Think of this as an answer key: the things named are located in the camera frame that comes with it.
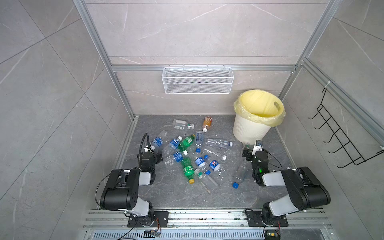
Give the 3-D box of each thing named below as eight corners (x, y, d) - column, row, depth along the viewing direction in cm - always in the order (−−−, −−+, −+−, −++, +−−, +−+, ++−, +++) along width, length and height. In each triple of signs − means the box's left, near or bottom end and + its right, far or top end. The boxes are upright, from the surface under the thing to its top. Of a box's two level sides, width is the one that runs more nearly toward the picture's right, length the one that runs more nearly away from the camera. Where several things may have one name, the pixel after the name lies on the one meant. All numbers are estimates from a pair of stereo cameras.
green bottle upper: (177, 149, 101) (176, 145, 97) (189, 135, 109) (189, 131, 105) (183, 153, 99) (183, 149, 95) (196, 139, 107) (196, 134, 103)
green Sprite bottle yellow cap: (189, 185, 86) (189, 182, 82) (180, 162, 95) (179, 159, 91) (199, 180, 87) (200, 177, 84) (189, 158, 96) (189, 155, 93)
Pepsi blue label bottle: (201, 161, 95) (202, 158, 92) (206, 157, 97) (206, 153, 94) (220, 178, 88) (221, 175, 85) (225, 172, 90) (226, 169, 87)
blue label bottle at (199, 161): (198, 172, 89) (198, 169, 86) (191, 152, 98) (191, 150, 95) (207, 169, 90) (208, 166, 88) (200, 150, 99) (200, 147, 96)
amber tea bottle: (199, 130, 112) (199, 126, 108) (205, 119, 119) (206, 115, 115) (206, 133, 110) (206, 129, 106) (212, 122, 117) (213, 117, 113)
